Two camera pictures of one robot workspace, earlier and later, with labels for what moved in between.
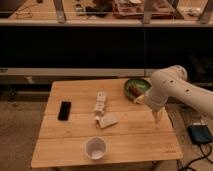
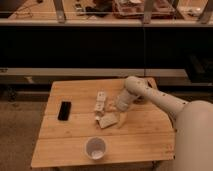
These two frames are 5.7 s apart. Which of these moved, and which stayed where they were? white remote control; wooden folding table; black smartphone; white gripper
Moved: white gripper
Stayed: white remote control; black smartphone; wooden folding table
